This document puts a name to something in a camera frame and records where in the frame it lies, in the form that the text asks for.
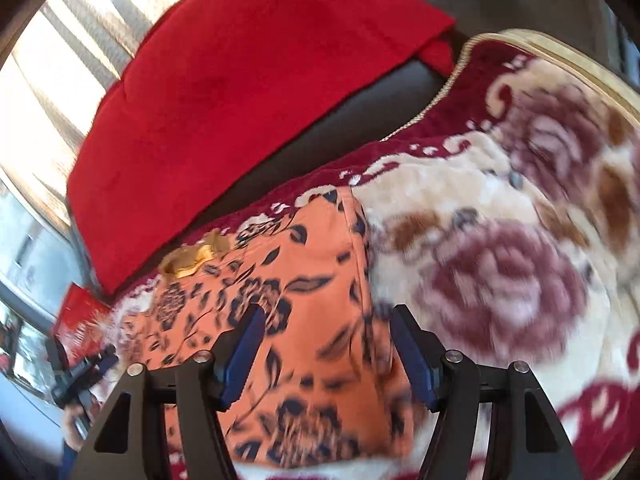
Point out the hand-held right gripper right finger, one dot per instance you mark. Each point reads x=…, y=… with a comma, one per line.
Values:
x=412, y=360

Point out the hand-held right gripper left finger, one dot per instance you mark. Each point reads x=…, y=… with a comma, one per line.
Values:
x=245, y=355

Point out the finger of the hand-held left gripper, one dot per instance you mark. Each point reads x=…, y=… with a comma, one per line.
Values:
x=102, y=362

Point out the orange floral shirt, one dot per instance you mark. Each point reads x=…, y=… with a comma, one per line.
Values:
x=310, y=310

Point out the person's left hand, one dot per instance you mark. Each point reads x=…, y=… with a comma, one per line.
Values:
x=74, y=437

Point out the red gift box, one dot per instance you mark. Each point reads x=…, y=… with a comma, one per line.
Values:
x=80, y=315

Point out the floral plush blanket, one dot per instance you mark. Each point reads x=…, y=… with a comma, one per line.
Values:
x=500, y=260

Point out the dark leather sofa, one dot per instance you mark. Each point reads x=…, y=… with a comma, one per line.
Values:
x=360, y=120

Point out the red blanket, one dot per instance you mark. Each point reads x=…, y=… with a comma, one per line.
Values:
x=225, y=110

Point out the dotted cream curtain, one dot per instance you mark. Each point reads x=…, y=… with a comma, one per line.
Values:
x=65, y=60

